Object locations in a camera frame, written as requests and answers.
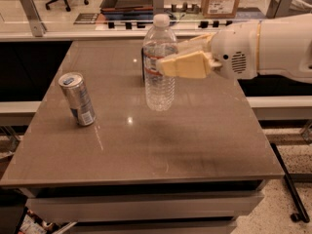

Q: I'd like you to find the blue pepsi can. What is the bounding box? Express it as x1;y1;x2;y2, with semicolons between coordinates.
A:
140;47;145;82

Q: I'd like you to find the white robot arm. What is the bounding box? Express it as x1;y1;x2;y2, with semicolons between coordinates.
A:
156;14;312;83

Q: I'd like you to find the silver redbull can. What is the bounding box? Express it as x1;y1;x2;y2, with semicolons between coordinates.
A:
58;72;96;126

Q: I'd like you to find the clear plastic water bottle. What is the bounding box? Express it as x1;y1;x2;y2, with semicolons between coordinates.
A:
142;14;177;111

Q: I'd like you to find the middle metal glass bracket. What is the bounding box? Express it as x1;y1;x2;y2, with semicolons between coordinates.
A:
152;0;164;15

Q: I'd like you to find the lower grey drawer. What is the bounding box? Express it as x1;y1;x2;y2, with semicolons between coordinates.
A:
66;220;237;234

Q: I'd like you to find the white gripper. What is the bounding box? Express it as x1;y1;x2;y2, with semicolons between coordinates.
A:
156;21;260;80

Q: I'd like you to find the left metal glass bracket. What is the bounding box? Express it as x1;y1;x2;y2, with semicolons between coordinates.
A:
19;0;46;37

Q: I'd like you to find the upper grey drawer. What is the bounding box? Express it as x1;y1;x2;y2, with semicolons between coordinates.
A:
26;191;264;222

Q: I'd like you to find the grey open bin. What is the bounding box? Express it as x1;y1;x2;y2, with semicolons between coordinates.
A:
99;0;163;15

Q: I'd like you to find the grey drawer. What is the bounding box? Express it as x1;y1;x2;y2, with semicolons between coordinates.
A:
66;220;237;234
26;191;264;222

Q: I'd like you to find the cardboard box with label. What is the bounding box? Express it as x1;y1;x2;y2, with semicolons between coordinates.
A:
201;0;240;19

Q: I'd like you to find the black floor bar with wheel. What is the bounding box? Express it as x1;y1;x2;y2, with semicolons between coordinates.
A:
271;143;311;223

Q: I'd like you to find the right metal glass bracket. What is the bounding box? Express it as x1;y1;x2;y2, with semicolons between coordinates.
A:
266;0;293;19

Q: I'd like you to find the metal glass bracket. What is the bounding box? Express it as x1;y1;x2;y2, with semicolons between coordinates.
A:
152;0;164;15
266;0;293;19
19;0;46;37

